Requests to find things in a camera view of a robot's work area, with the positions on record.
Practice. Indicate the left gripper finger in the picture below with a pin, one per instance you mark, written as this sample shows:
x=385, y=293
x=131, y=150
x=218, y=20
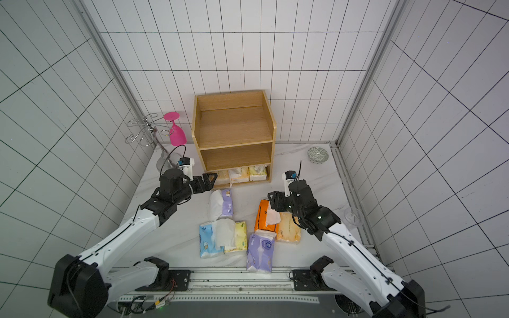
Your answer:
x=204, y=186
x=209, y=179

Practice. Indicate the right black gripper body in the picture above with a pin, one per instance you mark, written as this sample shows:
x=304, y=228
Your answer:
x=284, y=203

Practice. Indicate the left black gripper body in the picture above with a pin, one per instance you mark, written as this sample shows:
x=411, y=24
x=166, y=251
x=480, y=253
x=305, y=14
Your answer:
x=195, y=184

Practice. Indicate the white purple tissue pack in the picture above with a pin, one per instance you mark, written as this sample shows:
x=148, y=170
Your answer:
x=221, y=204

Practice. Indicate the beige tissue pack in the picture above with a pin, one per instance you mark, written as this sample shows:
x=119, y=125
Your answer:
x=222, y=178
x=239, y=175

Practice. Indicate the pale orange tissue pack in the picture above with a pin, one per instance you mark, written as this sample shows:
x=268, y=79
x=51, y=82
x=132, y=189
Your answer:
x=287, y=231

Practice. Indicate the yellow floral tissue pack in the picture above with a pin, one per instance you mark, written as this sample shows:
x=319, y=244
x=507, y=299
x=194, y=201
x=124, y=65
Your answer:
x=230, y=235

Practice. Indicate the blue tissue pack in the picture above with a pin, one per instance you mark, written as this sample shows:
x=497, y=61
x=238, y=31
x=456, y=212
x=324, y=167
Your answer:
x=208, y=246

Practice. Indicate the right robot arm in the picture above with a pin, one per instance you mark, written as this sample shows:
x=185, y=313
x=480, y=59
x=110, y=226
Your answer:
x=372, y=286

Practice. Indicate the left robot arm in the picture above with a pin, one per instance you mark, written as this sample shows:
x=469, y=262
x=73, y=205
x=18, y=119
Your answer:
x=83, y=285

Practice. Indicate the wooden three-tier shelf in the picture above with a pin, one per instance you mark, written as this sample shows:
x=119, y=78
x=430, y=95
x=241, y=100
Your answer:
x=234, y=130

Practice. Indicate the pink wine glass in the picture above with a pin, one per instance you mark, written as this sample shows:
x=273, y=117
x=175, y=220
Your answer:
x=177, y=135

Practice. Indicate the green patterned small dish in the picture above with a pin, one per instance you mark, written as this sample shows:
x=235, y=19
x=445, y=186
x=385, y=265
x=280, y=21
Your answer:
x=318, y=155

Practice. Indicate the clear drinking glass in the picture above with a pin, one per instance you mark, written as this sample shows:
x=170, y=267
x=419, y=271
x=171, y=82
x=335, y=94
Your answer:
x=353, y=218

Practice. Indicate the silver glass holder stand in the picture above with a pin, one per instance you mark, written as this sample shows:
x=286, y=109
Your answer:
x=146, y=131

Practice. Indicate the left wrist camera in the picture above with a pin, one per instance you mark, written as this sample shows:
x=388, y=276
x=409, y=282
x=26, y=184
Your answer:
x=186, y=165

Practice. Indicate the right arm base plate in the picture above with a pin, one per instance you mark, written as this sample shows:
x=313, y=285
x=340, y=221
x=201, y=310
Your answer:
x=310, y=280

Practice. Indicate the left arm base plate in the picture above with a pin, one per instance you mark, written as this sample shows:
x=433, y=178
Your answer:
x=167, y=279

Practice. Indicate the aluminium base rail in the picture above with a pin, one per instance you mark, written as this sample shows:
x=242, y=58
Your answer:
x=239, y=285

